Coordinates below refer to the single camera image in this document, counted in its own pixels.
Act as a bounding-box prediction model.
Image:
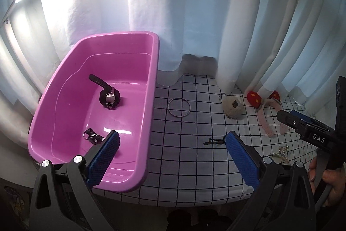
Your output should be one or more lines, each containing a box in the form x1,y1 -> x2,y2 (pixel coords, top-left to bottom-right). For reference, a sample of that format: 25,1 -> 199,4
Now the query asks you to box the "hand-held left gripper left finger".
29,129 -> 121,231

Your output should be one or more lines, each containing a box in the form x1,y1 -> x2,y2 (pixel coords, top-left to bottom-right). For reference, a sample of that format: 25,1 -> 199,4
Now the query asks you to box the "black strap keychain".
83,128 -> 106,145

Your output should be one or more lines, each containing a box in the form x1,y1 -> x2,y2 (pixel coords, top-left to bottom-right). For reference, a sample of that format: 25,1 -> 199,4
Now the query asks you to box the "pink strawberry plush headband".
247,90 -> 287,137

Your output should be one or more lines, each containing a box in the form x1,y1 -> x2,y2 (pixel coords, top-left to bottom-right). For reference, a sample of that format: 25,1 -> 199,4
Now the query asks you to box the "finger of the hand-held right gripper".
290,110 -> 332,131
276,110 -> 334,145

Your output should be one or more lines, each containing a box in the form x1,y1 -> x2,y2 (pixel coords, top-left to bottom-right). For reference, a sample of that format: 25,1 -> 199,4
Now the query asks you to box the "person's right hand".
308,157 -> 346,197

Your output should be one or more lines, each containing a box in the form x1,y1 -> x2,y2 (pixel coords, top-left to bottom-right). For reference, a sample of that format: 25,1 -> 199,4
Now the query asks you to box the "black hair clip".
204,137 -> 226,146

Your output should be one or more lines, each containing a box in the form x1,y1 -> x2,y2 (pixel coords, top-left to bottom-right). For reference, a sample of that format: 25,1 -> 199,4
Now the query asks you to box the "white curtain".
0,0 -> 346,105

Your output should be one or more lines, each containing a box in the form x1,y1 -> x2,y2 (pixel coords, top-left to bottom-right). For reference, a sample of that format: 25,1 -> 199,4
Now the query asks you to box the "black wrist watch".
89,74 -> 121,110

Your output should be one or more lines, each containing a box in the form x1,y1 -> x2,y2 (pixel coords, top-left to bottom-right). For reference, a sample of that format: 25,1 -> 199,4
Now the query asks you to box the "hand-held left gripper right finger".
225,131 -> 317,231

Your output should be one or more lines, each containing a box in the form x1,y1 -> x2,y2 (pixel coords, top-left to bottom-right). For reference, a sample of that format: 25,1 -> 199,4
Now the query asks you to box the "pearl hair claw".
271,146 -> 291,166

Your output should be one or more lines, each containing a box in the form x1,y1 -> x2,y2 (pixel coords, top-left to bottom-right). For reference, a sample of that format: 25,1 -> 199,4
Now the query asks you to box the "thin metal bangle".
168,97 -> 191,118

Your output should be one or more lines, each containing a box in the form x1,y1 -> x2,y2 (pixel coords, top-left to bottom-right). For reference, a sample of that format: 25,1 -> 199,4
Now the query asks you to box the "pink plastic tub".
28,31 -> 160,192

